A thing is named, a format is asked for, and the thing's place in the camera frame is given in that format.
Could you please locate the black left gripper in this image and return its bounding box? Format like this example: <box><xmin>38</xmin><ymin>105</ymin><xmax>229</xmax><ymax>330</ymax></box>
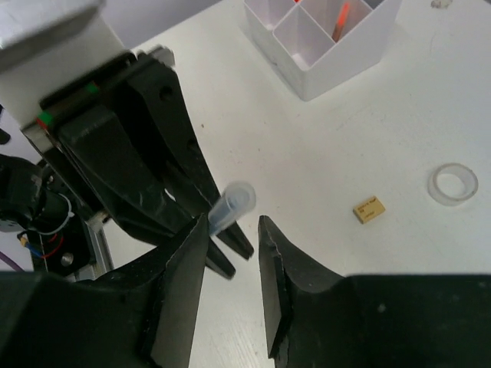
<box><xmin>21</xmin><ymin>45</ymin><xmax>255</xmax><ymax>279</ymax></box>

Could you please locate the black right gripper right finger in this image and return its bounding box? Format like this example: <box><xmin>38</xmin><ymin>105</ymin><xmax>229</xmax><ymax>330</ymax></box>
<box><xmin>258</xmin><ymin>215</ymin><xmax>490</xmax><ymax>367</ymax></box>

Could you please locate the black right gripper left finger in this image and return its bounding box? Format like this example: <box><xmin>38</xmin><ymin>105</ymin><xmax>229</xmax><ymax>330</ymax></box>
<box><xmin>1</xmin><ymin>216</ymin><xmax>209</xmax><ymax>367</ymax></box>

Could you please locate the clear pen cap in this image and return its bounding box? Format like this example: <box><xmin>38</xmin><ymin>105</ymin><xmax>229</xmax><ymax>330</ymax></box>
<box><xmin>208</xmin><ymin>181</ymin><xmax>256</xmax><ymax>236</ymax></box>

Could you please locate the tan eraser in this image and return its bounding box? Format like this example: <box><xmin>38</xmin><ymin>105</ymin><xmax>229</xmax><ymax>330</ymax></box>
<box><xmin>353</xmin><ymin>195</ymin><xmax>386</xmax><ymax>225</ymax></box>

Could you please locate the clear tape roll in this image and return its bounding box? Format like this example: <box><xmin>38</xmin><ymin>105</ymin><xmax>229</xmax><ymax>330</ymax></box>
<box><xmin>427</xmin><ymin>163</ymin><xmax>479</xmax><ymax>206</ymax></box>

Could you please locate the orange tip pink pen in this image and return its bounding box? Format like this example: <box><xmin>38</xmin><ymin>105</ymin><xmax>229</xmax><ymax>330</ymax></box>
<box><xmin>332</xmin><ymin>2</ymin><xmax>351</xmax><ymax>42</ymax></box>

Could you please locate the white compartment organizer box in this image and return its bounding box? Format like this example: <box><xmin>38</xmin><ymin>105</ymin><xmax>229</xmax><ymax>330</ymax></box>
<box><xmin>244</xmin><ymin>1</ymin><xmax>401</xmax><ymax>101</ymax></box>

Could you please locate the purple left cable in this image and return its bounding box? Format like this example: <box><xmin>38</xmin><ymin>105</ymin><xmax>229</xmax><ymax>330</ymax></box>
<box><xmin>0</xmin><ymin>251</ymin><xmax>24</xmax><ymax>273</ymax></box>

